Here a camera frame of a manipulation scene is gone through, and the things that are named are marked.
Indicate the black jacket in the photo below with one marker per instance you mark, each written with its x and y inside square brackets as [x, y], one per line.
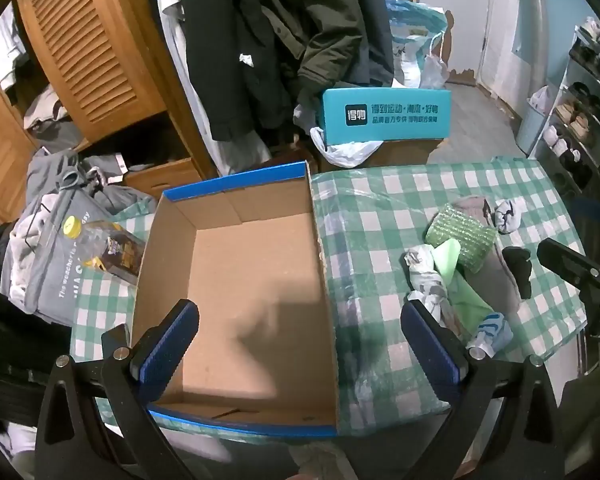
[230, 45]

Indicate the olive green jacket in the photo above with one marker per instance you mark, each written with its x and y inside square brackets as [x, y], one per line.
[325, 20]

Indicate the plastic bottle with yellow cap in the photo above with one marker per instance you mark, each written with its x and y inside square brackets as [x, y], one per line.
[110, 250]

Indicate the white plastic bag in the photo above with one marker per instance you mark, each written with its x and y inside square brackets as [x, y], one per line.
[347, 152]

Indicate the grey sweatshirt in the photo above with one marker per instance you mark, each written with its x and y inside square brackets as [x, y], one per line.
[85, 175]

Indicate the green white checked tablecloth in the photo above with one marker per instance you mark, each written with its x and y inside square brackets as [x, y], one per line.
[380, 220]

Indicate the white door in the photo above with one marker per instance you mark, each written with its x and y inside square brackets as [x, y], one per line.
[510, 25]

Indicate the grey brown sock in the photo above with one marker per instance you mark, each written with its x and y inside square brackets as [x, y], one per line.
[497, 277]

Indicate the blue cardboard shoe box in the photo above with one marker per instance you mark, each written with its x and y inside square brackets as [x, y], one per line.
[255, 285]

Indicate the blue striped woven bag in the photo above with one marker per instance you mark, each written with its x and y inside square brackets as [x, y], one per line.
[415, 20]

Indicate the wooden wardrobe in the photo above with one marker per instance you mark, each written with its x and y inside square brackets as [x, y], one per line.
[95, 40]

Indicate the black sock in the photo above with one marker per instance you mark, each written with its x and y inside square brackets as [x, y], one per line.
[521, 267]

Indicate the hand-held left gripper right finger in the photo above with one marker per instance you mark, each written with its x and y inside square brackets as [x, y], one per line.
[430, 345]

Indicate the pale blue shirt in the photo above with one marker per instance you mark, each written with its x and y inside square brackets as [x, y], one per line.
[180, 60]

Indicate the green fuzzy sock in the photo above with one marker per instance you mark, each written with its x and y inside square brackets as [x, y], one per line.
[460, 235]

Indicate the black backpack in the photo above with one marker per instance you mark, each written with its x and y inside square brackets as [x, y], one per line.
[15, 340]

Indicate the dark navy coat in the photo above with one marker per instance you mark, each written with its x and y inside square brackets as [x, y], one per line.
[375, 25]

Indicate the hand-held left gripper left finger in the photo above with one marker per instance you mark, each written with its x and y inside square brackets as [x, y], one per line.
[172, 345]

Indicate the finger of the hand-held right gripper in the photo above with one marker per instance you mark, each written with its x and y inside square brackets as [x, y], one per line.
[565, 259]

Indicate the light blue bin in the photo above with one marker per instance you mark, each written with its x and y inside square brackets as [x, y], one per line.
[532, 120]

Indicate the teal shoe box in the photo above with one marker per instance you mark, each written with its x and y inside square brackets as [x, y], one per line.
[385, 115]

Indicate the blue striped sock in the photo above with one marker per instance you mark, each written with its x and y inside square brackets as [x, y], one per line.
[490, 331]

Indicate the shoe rack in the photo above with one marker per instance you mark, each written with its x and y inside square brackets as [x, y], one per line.
[580, 110]

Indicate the white grey patterned sock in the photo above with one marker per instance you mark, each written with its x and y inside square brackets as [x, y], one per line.
[430, 280]

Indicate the grey clothes pile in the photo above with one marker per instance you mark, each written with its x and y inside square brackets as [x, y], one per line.
[45, 265]

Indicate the light green cloth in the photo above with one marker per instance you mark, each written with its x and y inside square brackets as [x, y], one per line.
[470, 305]

